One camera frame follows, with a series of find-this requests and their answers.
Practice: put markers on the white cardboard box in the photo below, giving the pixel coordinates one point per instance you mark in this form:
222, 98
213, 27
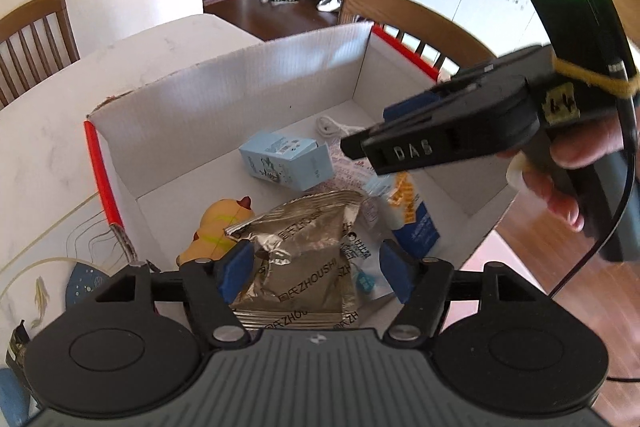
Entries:
250, 97

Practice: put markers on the pink printed paper packet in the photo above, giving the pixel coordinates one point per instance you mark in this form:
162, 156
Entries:
350, 172

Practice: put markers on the yellow toy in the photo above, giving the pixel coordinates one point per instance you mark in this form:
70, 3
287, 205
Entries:
215, 222

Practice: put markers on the gold foil snack bag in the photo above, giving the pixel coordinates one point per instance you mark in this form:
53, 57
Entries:
300, 267

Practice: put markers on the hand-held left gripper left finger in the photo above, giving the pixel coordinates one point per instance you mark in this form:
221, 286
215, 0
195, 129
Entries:
235, 268

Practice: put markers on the clear plastic packet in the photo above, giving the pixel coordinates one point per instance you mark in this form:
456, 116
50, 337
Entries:
360, 252

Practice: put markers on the curved back wooden chair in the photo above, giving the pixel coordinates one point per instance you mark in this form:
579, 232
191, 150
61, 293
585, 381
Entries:
400, 2

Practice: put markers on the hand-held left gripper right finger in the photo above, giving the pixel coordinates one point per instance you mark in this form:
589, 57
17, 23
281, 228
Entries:
395, 269

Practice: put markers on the light blue carton box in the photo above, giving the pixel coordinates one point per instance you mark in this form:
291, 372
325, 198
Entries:
280, 157

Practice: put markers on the white marble desktop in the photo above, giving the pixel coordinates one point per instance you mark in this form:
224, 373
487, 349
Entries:
150, 52

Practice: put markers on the slatted wooden chair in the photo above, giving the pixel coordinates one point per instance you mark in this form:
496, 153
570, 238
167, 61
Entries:
55, 7

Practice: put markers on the white slipper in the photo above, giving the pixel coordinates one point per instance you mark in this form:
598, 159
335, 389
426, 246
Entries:
330, 4

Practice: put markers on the person's right hand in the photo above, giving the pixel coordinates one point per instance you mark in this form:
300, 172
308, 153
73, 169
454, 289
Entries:
585, 147

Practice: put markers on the blue snack packet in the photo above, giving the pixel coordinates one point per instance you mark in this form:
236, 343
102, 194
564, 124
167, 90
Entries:
415, 222

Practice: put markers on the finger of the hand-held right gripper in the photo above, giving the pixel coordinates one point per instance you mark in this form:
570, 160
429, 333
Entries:
425, 147
410, 107

